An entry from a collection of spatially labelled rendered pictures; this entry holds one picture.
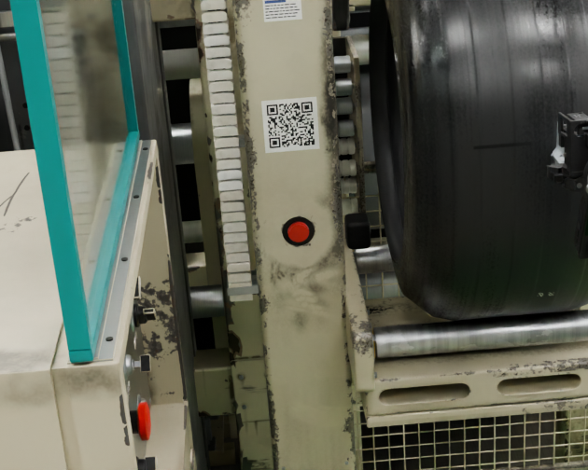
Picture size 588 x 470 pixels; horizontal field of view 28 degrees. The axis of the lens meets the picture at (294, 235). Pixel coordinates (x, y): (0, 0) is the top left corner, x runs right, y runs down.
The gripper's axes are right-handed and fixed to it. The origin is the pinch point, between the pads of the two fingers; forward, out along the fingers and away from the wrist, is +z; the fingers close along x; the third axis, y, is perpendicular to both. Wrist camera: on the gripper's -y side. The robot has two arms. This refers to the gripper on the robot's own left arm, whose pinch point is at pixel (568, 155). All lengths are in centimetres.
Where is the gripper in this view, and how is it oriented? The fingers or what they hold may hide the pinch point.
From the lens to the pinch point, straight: 144.6
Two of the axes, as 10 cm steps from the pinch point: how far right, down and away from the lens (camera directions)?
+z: -0.4, -2.9, 9.6
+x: -10.0, 0.8, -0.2
